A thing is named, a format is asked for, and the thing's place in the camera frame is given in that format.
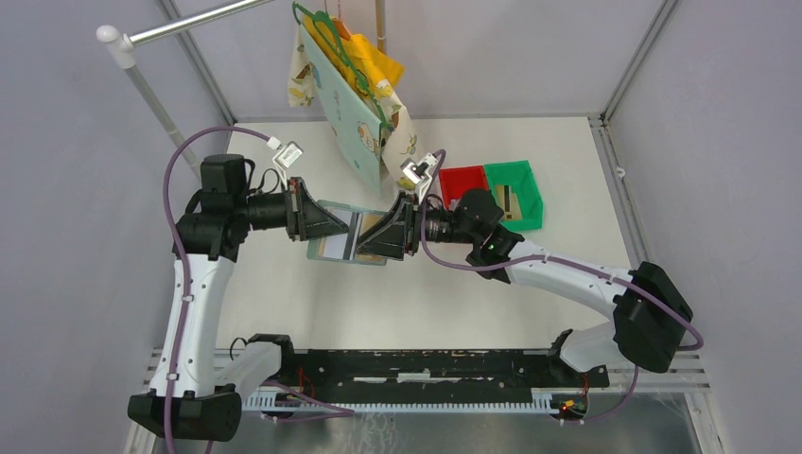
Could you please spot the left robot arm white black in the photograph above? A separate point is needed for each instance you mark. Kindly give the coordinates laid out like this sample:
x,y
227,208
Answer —
x,y
187,398

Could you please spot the green plastic bin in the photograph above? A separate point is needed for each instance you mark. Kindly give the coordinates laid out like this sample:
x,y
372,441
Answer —
x,y
519,176

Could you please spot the grey white striped card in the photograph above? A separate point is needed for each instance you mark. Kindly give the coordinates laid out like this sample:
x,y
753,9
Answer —
x,y
341,247

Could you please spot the mint cartoon print garment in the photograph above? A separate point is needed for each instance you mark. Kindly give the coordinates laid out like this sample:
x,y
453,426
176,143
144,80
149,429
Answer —
x,y
356,127

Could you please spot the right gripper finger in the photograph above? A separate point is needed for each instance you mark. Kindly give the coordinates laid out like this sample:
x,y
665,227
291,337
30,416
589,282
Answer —
x,y
388,242
393,224

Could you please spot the yellow garment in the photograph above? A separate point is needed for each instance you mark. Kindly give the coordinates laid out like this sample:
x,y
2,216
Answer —
x,y
365,68

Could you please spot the green clothes hanger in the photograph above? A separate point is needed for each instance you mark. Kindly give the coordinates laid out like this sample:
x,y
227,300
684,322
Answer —
x,y
383,113

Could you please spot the beige cards in green bin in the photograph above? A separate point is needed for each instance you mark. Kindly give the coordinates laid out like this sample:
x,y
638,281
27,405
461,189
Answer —
x,y
508,201

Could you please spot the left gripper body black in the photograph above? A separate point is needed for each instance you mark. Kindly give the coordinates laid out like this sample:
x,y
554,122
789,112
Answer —
x,y
275,210

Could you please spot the cream cartoon print garment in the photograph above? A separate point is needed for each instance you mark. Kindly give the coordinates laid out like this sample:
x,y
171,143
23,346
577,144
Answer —
x,y
397,145

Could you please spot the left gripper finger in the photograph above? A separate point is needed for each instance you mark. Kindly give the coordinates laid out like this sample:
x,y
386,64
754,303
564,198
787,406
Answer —
x,y
314,228
313,199

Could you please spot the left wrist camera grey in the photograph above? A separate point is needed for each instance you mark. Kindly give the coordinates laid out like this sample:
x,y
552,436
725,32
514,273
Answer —
x,y
285,154

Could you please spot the gold printed card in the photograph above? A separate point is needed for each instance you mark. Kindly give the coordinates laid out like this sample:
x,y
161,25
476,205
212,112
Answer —
x,y
368,221

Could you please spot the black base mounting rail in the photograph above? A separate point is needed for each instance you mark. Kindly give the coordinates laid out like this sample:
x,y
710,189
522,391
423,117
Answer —
x,y
501,376

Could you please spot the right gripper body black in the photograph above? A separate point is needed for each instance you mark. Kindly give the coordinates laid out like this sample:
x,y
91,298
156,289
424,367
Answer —
x,y
442,228

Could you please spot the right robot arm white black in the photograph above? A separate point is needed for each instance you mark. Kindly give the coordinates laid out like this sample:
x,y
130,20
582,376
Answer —
x,y
646,316

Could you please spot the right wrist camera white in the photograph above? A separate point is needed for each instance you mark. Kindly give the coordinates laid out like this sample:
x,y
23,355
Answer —
x,y
421,174

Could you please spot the red plastic bin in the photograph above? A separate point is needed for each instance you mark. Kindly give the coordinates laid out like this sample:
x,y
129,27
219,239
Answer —
x,y
455,181

